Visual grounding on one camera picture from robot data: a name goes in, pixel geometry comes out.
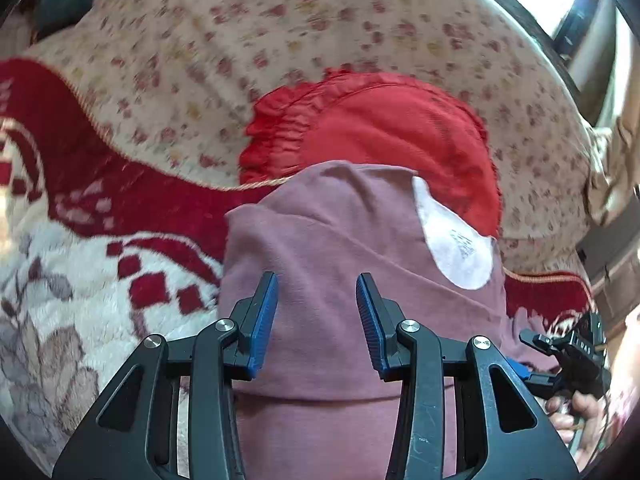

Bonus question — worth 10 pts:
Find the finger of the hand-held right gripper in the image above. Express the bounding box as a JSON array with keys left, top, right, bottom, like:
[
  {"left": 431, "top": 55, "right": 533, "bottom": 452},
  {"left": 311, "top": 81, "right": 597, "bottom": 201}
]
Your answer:
[
  {"left": 505, "top": 357, "right": 565, "bottom": 400},
  {"left": 519, "top": 329, "right": 571, "bottom": 357}
]

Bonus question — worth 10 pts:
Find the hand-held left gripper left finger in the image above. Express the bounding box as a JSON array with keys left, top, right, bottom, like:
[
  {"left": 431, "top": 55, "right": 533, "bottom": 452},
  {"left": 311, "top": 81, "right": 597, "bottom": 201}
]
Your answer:
[{"left": 52, "top": 271, "right": 279, "bottom": 480}]

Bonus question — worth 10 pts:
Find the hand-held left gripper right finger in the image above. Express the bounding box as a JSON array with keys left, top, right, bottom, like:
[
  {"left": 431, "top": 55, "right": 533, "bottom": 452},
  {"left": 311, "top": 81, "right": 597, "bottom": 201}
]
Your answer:
[{"left": 355, "top": 272, "right": 581, "bottom": 480}]

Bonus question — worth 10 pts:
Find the mauve small shirt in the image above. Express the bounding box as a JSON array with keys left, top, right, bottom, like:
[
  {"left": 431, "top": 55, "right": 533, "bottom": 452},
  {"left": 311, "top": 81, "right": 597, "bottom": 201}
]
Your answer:
[{"left": 218, "top": 160, "right": 531, "bottom": 480}]

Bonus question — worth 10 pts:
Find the person's right hand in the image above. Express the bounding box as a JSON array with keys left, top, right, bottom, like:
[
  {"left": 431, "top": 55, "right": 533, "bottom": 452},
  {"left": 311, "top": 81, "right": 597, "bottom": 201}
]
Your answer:
[{"left": 545, "top": 390, "right": 608, "bottom": 467}]

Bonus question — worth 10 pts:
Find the dark grey case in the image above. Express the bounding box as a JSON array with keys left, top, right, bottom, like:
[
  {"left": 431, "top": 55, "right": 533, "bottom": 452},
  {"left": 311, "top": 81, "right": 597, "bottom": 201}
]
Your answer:
[{"left": 575, "top": 222, "right": 640, "bottom": 323}]

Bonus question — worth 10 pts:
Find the red ruffled garment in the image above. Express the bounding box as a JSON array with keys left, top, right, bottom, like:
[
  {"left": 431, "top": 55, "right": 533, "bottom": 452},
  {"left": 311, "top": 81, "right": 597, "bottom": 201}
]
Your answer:
[{"left": 239, "top": 69, "right": 502, "bottom": 238}]

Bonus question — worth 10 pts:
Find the beige curtain cloth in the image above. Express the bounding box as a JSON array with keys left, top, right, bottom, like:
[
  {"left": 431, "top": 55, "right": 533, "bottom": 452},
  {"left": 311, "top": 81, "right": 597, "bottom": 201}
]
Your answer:
[{"left": 584, "top": 115, "right": 640, "bottom": 227}]

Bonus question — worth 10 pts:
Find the red and white plush blanket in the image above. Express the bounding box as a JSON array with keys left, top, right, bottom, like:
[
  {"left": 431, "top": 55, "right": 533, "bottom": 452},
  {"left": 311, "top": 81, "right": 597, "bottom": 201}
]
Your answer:
[{"left": 0, "top": 57, "right": 598, "bottom": 466}]

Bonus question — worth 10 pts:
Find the beige floral bedsheet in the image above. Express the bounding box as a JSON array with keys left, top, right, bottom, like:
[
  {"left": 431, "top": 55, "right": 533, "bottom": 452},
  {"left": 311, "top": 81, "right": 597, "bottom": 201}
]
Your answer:
[{"left": 20, "top": 0, "right": 608, "bottom": 281}]

